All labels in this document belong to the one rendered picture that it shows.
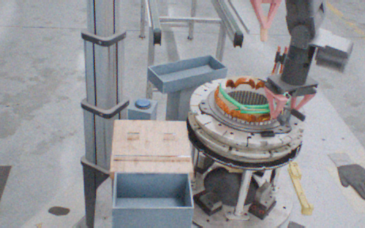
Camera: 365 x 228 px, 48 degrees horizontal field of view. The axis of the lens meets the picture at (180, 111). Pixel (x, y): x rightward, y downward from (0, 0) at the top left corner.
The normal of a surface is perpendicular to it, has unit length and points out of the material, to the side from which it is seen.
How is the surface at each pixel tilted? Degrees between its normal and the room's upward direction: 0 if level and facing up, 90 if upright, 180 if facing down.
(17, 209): 0
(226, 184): 0
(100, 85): 90
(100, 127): 90
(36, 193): 0
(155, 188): 90
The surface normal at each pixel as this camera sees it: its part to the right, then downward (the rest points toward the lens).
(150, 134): 0.08, -0.82
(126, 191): 0.08, 0.57
